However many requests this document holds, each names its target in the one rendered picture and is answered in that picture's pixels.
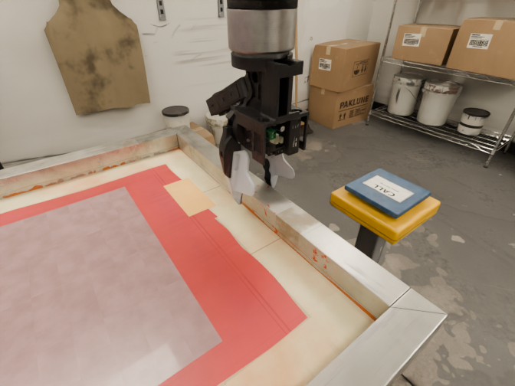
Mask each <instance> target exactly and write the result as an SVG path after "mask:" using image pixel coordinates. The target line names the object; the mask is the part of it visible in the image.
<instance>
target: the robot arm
mask: <svg viewBox="0 0 515 386"><path fill-rule="evenodd" d="M297 7H298V0H227V8H226V11H227V25H228V47H229V49H230V50H231V51H232V52H231V65H232V67H234V68H237V69H239V70H246V74H245V76H244V77H240V78H239V79H237V80H236V81H235V82H233V83H231V84H230V85H228V86H227V87H226V88H224V89H223V90H220V91H218V92H216V93H214V94H213V95H212V97H210V98H209V99H207V100H206V103H207V105H208V109H209V112H210V114H211V116H214V115H219V116H224V115H226V116H225V117H226V118H227V119H228V123H227V126H223V127H222V128H223V133H222V136H221V140H220V144H219V157H220V160H221V166H222V169H223V172H224V174H225V179H226V182H227V184H228V188H229V191H230V192H231V195H232V197H233V199H234V200H235V201H236V203H237V204H241V199H242V195H243V194H245V195H248V196H253V195H254V193H255V185H254V182H253V180H252V178H251V176H250V174H249V164H250V158H249V155H248V153H247V152H246V151H245V150H243V151H241V145H242V146H244V147H245V148H246V149H248V150H249V151H251V152H252V159H254V160H255V161H257V162H259V163H260V164H262V165H263V168H264V170H265V175H264V179H265V181H266V182H267V184H268V185H270V186H271V187H272V188H273V189H274V187H275V185H276V183H277V179H278V176H282V177H285V178H289V179H293V178H294V176H295V174H294V170H293V168H292V167H291V166H290V165H289V164H288V163H287V161H286V160H285V159H284V155H283V153H284V154H286V155H293V154H295V153H298V150H299V148H300V149H302V150H305V149H306V142H307V128H308V121H309V113H310V112H309V111H306V110H303V109H301V108H299V107H297V106H294V105H291V103H292V91H293V80H294V76H297V75H301V74H303V61H301V60H298V59H294V58H293V52H291V51H292V50H293V49H294V48H295V37H296V26H297ZM301 121H302V122H304V130H303V140H301V139H300V125H301ZM239 143H240V144H239Z"/></svg>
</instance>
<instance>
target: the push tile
mask: <svg viewBox="0 0 515 386"><path fill-rule="evenodd" d="M345 190H347V191H348V192H350V193H352V194H354V195H355V196H357V197H358V198H361V199H362V200H364V201H366V202H368V203H369V204H371V205H373V206H374V207H376V208H378V209H379V210H381V211H383V212H385V213H386V214H388V215H390V216H392V217H394V218H399V217H400V216H402V215H403V214H404V213H406V212H407V211H409V210H411V209H412V208H413V207H415V206H416V205H418V204H420V203H421V202H422V201H424V200H425V199H426V198H428V197H430V196H431V192H430V191H428V190H426V189H424V188H422V187H419V186H417V185H415V184H413V183H411V182H408V181H406V180H405V179H403V178H400V177H398V176H396V175H393V174H392V173H390V172H387V171H385V170H383V169H381V168H378V169H376V170H375V171H373V172H370V173H369V174H367V175H364V176H363V177H361V178H358V179H356V180H355V181H353V182H350V183H349V184H347V185H345Z"/></svg>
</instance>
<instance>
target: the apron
mask: <svg viewBox="0 0 515 386"><path fill-rule="evenodd" d="M58 1H59V7H58V9H57V11H56V13H55V15H54V16H53V17H52V18H51V20H50V21H49V22H47V21H46V27H45V29H44V32H45V34H46V37H47V39H48V42H49V45H50V46H51V50H52V52H53V54H54V57H55V60H56V62H57V65H58V67H59V70H60V72H61V76H62V78H63V80H64V84H65V86H66V88H67V92H68V94H69V97H70V99H71V102H72V105H73V108H74V111H75V113H76V115H80V114H83V113H95V112H99V111H102V110H108V109H112V108H129V107H132V106H135V105H137V104H141V103H150V98H149V88H148V83H147V78H146V68H145V64H144V60H143V52H142V48H141V43H140V39H139V32H138V28H137V25H136V24H135V23H134V22H133V20H132V19H131V18H128V17H127V16H125V15H124V14H123V13H121V12H120V11H119V10H118V9H117V8H115V7H114V6H113V5H112V3H111V1H110V0H58Z"/></svg>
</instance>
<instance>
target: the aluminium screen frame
mask: <svg viewBox="0 0 515 386"><path fill-rule="evenodd" d="M176 149H180V150H182V151H183V152H184V153H185V154H186V155H187V156H188V157H189V158H190V159H191V160H192V161H193V162H195V163H196V164H197V165H198V166H199V167H200V168H202V169H203V170H204V171H205V172H206V173H208V174H209V175H210V176H211V177H212V178H213V179H214V180H216V182H217V183H219V184H220V185H221V186H222V187H223V188H224V189H225V190H226V191H228V192H229V193H230V194H231V192H230V191H229V188H228V184H227V182H226V179H225V174H224V172H223V169H222V166H221V160H220V157H219V149H218V148H217V147H216V146H214V145H212V144H211V143H210V142H209V141H207V140H206V139H204V138H203V137H202V136H200V135H199V134H198V133H196V132H195V131H193V130H192V129H190V128H189V127H188V126H187V125H183V126H177V127H174V128H171V129H165V130H162V131H158V132H152V133H149V134H145V135H142V136H137V137H133V138H130V139H124V140H120V141H117V142H112V143H108V144H105V145H101V146H96V147H93V148H89V149H83V150H80V151H76V152H71V153H68V154H64V155H59V156H55V157H51V158H48V159H42V160H39V161H36V162H30V163H27V164H24V165H17V166H14V167H11V168H5V169H2V170H0V200H1V199H3V198H8V197H11V196H14V195H19V194H22V193H25V192H28V191H33V190H35V189H39V188H43V187H46V186H49V185H54V184H57V183H60V182H65V181H67V180H71V179H73V178H78V177H81V176H84V175H89V174H92V173H95V172H100V171H103V170H106V169H109V168H113V167H117V166H119V165H124V164H127V163H130V162H135V161H138V160H140V159H145V158H149V157H151V156H154V155H159V154H162V153H165V152H170V151H172V150H176ZM249 174H250V176H251V178H252V180H253V182H254V185H255V193H254V195H253V196H248V195H245V194H243V195H242V199H241V203H242V204H243V205H244V206H245V207H246V208H247V209H248V210H249V211H250V212H251V213H252V214H254V215H255V216H256V217H257V218H258V219H259V220H261V221H262V222H263V223H264V224H265V225H267V226H268V227H269V228H270V229H271V230H272V231H273V232H274V233H275V234H276V235H277V236H278V237H280V238H281V239H282V240H283V241H284V242H285V243H287V244H288V245H289V246H290V247H291V248H293V249H294V250H295V251H296V252H297V253H298V254H299V255H301V256H302V258H304V259H305V260H306V261H307V262H308V263H309V264H310V265H311V266H313V267H314V268H315V269H316V270H317V271H319V272H320V273H321V274H322V275H323V276H324V277H326V278H327V279H328V280H329V281H330V282H331V283H332V284H333V285H334V286H335V287H336V288H337V289H339V290H340V291H341V292H342V293H343V294H344V295H346V296H347V297H348V298H349V299H350V300H352V301H353V302H354V303H355V304H356V305H357V306H358V307H359V308H360V309H361V310H362V311H363V312H365V313H366V314H367V315H368V316H369V317H370V318H372V319H373V320H374V321H375V322H374V323H373V324H372V325H370V326H369V327H368V328H367V329H366V330H365V331H364V332H363V333H362V334H360V335H359V336H358V337H357V338H356V339H355V340H354V341H353V342H352V343H350V344H349V345H348V346H347V347H346V348H345V349H344V350H343V351H342V352H340V353H339V354H338V355H337V356H336V357H335V358H334V359H333V360H332V361H331V362H330V363H329V364H328V365H327V366H326V367H325V368H324V369H323V370H321V371H320V372H319V373H318V374H317V375H316V376H315V377H314V378H313V379H311V380H310V381H309V382H308V383H307V384H306V385H305V386H392V384H393V383H394V382H395V381H396V380H397V379H398V377H399V376H400V375H401V374H402V372H403V371H404V370H405V369H406V368H407V367H408V366H409V365H410V364H411V363H412V361H413V360H414V359H415V358H416V357H417V355H418V354H419V353H420V352H421V351H422V349H423V348H424V347H425V346H426V345H427V344H428V343H429V342H430V341H431V340H432V338H433V337H434V336H435V334H436V333H437V331H438V330H439V329H440V327H441V326H442V324H443V323H444V321H445V320H446V318H447V317H448V314H447V313H445V312H444V311H442V310H441V309H439V308H438V307H437V306H435V305H434V304H433V303H431V302H430V301H428V300H427V299H426V298H425V297H423V296H422V295H420V294H419V293H417V292H416V291H414V290H413V289H410V287H409V286H408V285H406V284H405V283H403V282H402V281H401V280H400V279H398V278H397V277H395V276H394V275H392V274H391V273H390V272H389V271H387V270H386V269H384V268H383V267H381V266H380V265H378V264H377V263H376V262H375V261H373V260H372V259H370V258H369V257H367V256H366V255H365V254H364V253H362V252H361V251H359V250H358V249H356V248H355V247H354V246H353V245H351V244H350V243H348V242H347V241H345V240H344V239H342V238H341V237H340V236H339V235H337V234H336V233H334V232H333V231H331V230H330V229H329V228H328V227H326V226H325V225H323V224H322V223H320V222H319V221H318V220H317V219H315V218H314V217H312V216H311V215H309V214H308V213H307V212H305V211H304V210H303V209H301V208H300V207H298V206H297V205H295V204H294V203H293V202H292V201H290V200H289V199H287V198H286V197H284V196H283V195H282V194H281V193H279V192H278V191H276V190H275V189H273V188H272V187H271V186H270V185H268V184H267V183H265V182H264V181H262V180H261V179H260V178H258V177H257V176H256V175H254V174H253V173H251V172H250V171H249Z"/></svg>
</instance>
